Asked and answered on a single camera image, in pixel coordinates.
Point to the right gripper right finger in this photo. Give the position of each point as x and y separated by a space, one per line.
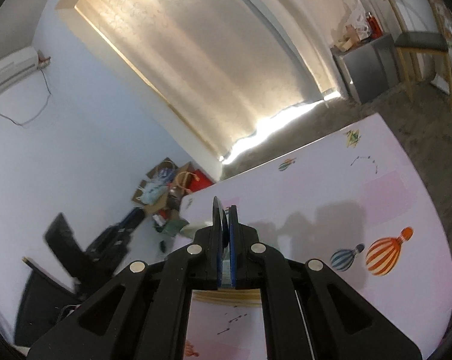
309 311

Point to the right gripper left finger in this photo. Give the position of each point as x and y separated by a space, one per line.
142 313

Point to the dark metal spoon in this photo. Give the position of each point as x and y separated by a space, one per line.
220 225

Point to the green paper bag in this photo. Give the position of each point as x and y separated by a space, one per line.
169 223

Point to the cardboard box pile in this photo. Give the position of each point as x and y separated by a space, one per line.
163 187

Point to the red paper bag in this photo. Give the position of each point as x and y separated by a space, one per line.
194 181

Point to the grey metal cabinet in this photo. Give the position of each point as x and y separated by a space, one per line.
370 69

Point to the beige window curtain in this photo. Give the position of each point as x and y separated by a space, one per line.
228 68

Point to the white air conditioner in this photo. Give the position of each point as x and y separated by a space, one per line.
16 66

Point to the red thermos bottle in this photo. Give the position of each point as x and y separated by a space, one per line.
375 27

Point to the wooden chair black seat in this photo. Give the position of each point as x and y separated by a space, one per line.
421 42

